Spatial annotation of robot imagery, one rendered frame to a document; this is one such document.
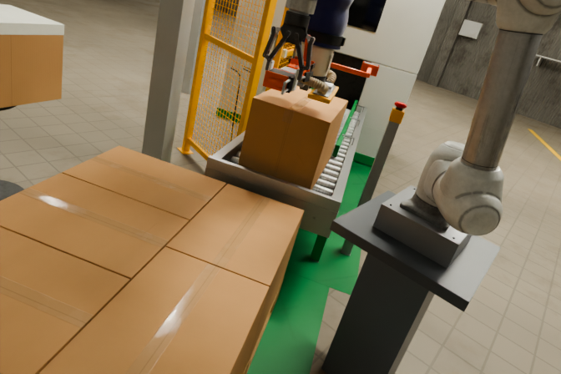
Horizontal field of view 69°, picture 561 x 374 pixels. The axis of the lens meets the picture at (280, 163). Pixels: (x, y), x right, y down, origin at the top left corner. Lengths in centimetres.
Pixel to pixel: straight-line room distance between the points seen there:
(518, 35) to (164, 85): 221
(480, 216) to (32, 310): 123
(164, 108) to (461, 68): 1080
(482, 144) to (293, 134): 98
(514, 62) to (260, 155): 126
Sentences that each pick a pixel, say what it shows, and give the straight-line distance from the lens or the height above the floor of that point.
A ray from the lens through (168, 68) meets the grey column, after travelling 284.
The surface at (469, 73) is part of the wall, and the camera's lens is 1283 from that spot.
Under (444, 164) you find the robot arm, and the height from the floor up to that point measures 106.
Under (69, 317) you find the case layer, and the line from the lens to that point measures 127.
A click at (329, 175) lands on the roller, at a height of 55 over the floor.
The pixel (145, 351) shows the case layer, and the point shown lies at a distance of 119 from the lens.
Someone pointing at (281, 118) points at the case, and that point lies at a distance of 197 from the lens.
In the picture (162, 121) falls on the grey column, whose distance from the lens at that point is 295.
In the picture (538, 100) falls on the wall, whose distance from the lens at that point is 1256.
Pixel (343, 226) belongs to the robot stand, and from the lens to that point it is 148.
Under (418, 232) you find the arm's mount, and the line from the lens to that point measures 149.
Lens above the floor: 145
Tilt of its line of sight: 23 degrees down
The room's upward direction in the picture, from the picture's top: 15 degrees clockwise
